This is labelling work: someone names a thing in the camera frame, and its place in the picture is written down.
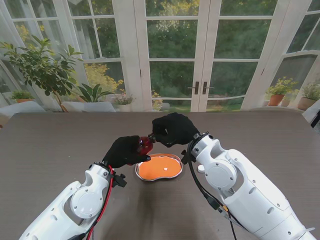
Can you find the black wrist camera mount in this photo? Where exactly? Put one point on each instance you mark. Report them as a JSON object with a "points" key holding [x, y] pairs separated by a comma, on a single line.
{"points": [[120, 180], [185, 157]]}

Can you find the red transparent sample bottle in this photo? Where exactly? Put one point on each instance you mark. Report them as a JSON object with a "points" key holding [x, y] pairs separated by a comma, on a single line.
{"points": [[145, 146]]}

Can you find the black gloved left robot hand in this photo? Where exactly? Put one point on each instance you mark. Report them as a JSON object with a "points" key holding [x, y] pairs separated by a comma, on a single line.
{"points": [[122, 152]]}

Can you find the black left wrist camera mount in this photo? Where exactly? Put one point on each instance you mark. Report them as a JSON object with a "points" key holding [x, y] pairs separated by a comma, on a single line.
{"points": [[120, 180]]}

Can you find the printed garden window backdrop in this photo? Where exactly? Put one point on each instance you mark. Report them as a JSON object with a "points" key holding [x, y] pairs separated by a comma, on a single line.
{"points": [[172, 37]]}

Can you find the white ribbed bottle cap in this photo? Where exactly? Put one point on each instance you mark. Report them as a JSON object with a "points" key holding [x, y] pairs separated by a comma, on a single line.
{"points": [[200, 169]]}

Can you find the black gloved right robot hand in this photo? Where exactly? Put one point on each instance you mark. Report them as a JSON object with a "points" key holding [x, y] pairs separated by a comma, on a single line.
{"points": [[178, 130]]}

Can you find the orange tray liner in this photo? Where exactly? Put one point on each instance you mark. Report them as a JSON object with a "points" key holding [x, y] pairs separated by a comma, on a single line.
{"points": [[155, 170]]}

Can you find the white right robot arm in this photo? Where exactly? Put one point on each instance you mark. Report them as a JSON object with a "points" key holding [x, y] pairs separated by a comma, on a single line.
{"points": [[245, 185]]}

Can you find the steel kidney-shaped tray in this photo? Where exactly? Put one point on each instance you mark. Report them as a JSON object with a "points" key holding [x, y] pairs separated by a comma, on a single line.
{"points": [[182, 166]]}

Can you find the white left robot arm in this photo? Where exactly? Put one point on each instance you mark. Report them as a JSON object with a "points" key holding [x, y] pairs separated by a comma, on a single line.
{"points": [[57, 215]]}

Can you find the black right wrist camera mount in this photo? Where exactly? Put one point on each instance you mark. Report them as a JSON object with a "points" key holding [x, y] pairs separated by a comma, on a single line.
{"points": [[185, 157]]}

